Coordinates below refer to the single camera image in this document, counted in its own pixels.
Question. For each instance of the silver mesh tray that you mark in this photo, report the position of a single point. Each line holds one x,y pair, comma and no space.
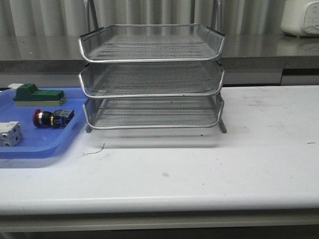
151,43
157,79
154,112

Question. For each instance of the white appliance in background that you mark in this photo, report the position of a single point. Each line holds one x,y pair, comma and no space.
301,18

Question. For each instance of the green terminal block component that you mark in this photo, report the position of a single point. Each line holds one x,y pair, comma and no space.
31,95

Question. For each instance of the thin wire scrap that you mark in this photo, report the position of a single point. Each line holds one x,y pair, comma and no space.
94,152

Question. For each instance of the silver metal rack frame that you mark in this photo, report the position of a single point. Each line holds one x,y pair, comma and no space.
91,21

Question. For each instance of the red emergency stop button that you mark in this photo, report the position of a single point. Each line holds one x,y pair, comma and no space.
58,119

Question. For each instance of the white grey switch block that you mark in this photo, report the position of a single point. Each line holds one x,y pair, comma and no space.
10,134

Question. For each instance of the blue plastic tray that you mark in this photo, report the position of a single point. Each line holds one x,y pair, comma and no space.
41,142

